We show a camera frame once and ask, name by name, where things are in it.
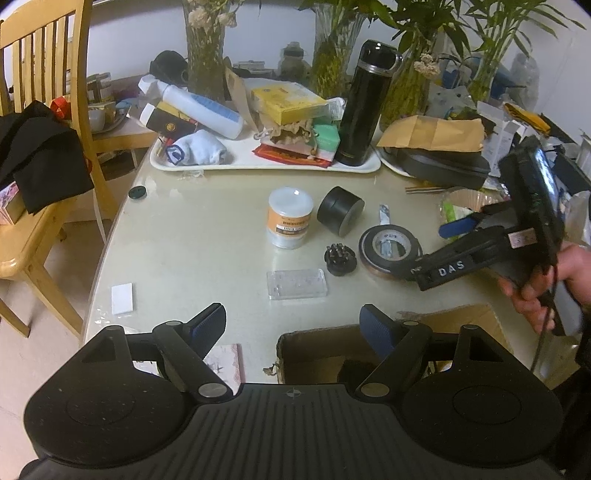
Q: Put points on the marbled grey stick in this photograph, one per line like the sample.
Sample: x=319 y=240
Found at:
x=384 y=214

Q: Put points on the white plate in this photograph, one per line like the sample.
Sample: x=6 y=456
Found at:
x=385 y=161

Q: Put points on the yellow packet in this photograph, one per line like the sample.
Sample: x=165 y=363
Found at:
x=526 y=117

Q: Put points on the rolled white sock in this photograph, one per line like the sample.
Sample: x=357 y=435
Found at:
x=198 y=147

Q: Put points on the metal tray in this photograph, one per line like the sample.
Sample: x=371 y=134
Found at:
x=108 y=117

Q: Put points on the red ribbon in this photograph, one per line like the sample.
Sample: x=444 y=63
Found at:
x=59 y=107

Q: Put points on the red packet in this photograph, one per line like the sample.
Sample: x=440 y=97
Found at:
x=291 y=156

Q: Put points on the person's right hand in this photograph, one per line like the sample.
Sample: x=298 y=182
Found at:
x=575 y=272

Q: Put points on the cardboard box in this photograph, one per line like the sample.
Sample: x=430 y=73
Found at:
x=323 y=353

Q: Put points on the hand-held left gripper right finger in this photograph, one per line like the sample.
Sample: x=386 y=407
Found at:
x=374 y=332

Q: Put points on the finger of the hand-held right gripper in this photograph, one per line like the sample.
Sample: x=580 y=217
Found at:
x=457 y=228

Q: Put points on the brown paper bag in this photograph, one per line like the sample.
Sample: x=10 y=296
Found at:
x=238 y=92

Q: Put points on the glass vase white flowers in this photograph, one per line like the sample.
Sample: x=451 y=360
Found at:
x=205 y=60

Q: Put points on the white card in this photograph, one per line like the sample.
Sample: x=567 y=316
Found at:
x=123 y=299

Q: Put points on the plastic wrapped basket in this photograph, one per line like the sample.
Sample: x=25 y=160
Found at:
x=471 y=198

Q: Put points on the wooden chair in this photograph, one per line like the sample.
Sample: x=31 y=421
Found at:
x=83 y=69

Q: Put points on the pink patterned card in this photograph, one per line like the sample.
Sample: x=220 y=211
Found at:
x=226 y=364

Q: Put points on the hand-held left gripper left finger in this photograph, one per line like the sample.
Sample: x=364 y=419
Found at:
x=207 y=325

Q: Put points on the black and yellow box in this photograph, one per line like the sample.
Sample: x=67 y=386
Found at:
x=171 y=122

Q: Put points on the glass vase green stems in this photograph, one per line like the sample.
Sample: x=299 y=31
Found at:
x=334 y=55

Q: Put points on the black thermos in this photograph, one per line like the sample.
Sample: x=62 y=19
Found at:
x=362 y=106

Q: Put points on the black round object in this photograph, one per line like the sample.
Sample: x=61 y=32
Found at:
x=168 y=67

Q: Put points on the green bamboo plants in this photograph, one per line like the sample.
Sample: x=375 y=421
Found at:
x=489 y=32

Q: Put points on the black round switch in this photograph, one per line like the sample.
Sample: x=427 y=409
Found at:
x=340 y=261

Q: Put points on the black cylindrical container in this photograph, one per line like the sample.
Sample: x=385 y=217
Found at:
x=339 y=210

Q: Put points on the black flat case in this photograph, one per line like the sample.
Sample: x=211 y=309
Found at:
x=443 y=168

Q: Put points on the white bottle blue label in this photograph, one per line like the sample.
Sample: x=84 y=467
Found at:
x=198 y=106

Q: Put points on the black cloth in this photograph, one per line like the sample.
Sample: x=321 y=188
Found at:
x=41 y=157

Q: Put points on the pink patterned box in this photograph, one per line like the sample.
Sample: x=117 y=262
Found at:
x=10 y=203

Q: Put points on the white tray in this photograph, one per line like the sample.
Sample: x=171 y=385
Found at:
x=240 y=161

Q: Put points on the small black cap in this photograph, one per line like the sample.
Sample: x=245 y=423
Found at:
x=137 y=192

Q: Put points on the green box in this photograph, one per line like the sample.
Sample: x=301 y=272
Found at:
x=328 y=138

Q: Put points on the glass vase dried flowers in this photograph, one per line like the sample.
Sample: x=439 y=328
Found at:
x=408 y=92

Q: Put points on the brown crinkled paper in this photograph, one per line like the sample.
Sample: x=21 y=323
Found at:
x=291 y=131

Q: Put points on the clear plastic box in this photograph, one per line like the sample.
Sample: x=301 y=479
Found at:
x=298 y=284

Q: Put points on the green wet wipes pack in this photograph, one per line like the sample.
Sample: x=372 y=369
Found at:
x=455 y=210

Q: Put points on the brown envelope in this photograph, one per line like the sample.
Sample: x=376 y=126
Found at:
x=434 y=134

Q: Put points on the white jar orange label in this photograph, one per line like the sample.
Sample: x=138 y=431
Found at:
x=290 y=217

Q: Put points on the black tape roll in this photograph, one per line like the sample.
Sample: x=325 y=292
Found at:
x=369 y=251

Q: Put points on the clear plastic bag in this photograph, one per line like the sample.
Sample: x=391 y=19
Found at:
x=336 y=108

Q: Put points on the white cartons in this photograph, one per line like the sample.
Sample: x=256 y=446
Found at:
x=501 y=134

